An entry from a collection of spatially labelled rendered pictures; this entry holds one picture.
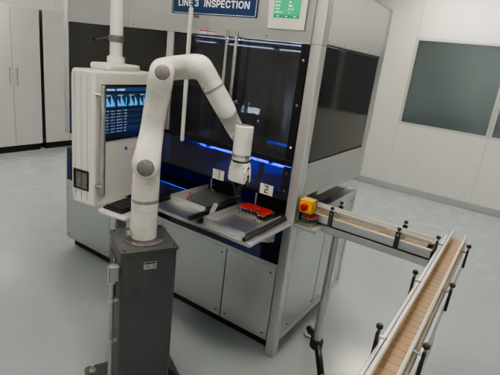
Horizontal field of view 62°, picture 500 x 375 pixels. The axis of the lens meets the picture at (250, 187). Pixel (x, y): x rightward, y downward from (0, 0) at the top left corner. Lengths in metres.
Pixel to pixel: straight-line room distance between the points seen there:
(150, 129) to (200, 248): 1.15
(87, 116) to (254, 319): 1.52
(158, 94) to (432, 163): 5.41
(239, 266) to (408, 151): 4.60
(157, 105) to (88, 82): 0.68
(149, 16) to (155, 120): 1.16
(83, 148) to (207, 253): 0.98
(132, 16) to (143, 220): 1.49
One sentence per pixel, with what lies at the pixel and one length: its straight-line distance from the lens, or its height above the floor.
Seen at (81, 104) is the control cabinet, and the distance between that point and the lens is 2.42.
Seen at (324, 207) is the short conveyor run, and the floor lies 0.97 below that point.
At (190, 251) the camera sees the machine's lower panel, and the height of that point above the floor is 0.45.
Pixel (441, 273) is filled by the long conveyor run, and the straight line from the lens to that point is 1.98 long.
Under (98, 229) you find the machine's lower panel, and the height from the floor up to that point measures 0.29.
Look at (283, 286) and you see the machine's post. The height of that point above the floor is 0.49.
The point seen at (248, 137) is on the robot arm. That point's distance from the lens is 1.83.
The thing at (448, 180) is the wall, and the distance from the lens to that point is 6.70.
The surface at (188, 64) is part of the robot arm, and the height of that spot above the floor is 1.65.
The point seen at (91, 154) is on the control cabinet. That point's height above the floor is 1.11.
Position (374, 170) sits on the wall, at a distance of 6.92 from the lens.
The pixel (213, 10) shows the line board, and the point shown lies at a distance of 2.49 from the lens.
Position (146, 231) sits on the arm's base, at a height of 0.92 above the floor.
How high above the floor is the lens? 1.71
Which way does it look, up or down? 17 degrees down
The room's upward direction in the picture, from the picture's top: 7 degrees clockwise
